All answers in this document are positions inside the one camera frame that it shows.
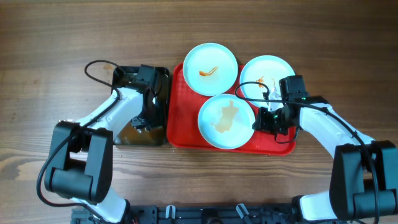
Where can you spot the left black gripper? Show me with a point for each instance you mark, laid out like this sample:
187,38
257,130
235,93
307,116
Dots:
158,120

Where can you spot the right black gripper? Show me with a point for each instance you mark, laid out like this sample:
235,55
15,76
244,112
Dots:
262,122

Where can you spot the white plate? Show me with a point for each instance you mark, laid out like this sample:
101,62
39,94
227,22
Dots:
225,122
266,69
210,69

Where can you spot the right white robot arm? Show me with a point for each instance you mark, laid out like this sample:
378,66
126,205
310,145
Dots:
364,174

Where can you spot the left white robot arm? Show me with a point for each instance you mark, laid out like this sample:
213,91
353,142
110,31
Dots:
80,162

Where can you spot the black water basin tray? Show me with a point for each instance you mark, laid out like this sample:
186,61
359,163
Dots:
122,77

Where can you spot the red plastic tray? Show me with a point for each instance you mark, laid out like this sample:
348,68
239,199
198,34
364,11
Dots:
183,131

